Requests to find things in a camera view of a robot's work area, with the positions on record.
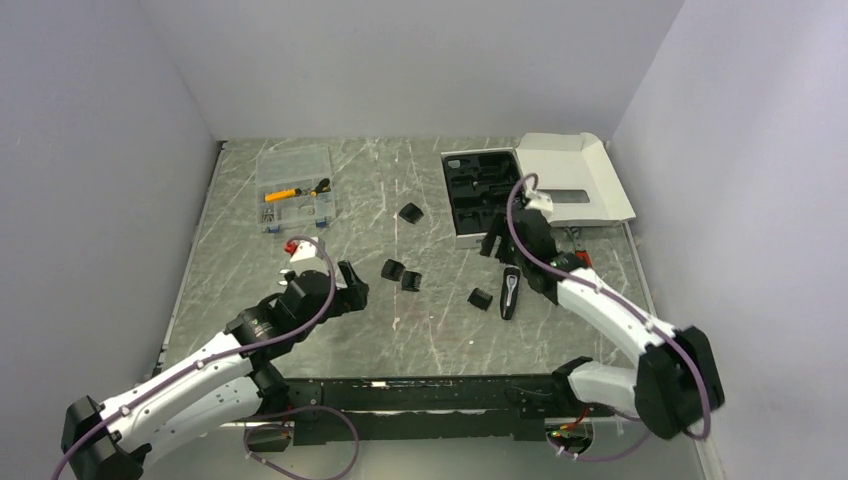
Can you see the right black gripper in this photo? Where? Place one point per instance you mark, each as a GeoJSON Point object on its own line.
{"type": "Point", "coordinates": [499, 221]}

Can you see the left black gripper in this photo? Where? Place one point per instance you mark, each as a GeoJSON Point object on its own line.
{"type": "Point", "coordinates": [347, 298]}

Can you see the black comb guard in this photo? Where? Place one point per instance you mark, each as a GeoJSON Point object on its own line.
{"type": "Point", "coordinates": [411, 213]}
{"type": "Point", "coordinates": [411, 281]}
{"type": "Point", "coordinates": [392, 270]}
{"type": "Point", "coordinates": [480, 299]}

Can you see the black silver hair clipper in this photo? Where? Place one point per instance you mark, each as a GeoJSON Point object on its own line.
{"type": "Point", "coordinates": [509, 292]}

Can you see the white hair clipper box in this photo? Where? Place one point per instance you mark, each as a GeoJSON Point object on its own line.
{"type": "Point", "coordinates": [575, 170]}

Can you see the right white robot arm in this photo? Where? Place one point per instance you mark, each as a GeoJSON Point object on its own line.
{"type": "Point", "coordinates": [673, 386]}

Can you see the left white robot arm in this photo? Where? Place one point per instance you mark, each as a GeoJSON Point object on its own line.
{"type": "Point", "coordinates": [230, 378]}

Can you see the silver combination wrench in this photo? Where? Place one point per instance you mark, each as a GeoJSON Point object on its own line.
{"type": "Point", "coordinates": [285, 276]}

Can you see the black yellow small tool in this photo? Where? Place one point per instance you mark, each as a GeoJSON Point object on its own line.
{"type": "Point", "coordinates": [323, 186]}

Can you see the clear plastic organizer box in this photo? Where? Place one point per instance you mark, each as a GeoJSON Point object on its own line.
{"type": "Point", "coordinates": [293, 187]}

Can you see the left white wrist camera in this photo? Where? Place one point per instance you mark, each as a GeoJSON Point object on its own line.
{"type": "Point", "coordinates": [304, 255]}

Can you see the red handled adjustable wrench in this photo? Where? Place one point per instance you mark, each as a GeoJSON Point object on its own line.
{"type": "Point", "coordinates": [579, 248]}

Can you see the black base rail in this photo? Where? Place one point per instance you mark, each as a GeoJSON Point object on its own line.
{"type": "Point", "coordinates": [520, 407]}

